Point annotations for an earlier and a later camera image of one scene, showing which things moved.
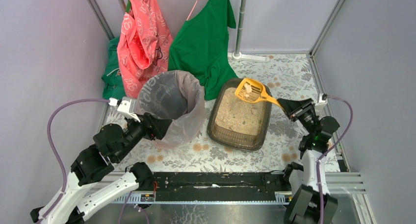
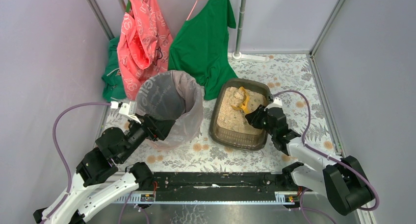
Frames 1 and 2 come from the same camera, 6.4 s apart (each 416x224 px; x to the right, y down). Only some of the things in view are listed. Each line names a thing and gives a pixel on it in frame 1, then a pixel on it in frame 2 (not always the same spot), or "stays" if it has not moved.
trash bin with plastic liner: x=176 y=95 stays
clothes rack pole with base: x=237 y=56 stays
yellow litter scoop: x=253 y=91 -> x=245 y=106
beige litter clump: x=248 y=88 -> x=239 y=97
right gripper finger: x=291 y=106 -> x=255 y=117
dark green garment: x=114 y=87 stays
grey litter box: x=235 y=123 stays
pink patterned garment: x=144 y=42 stays
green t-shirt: x=199 y=45 stays
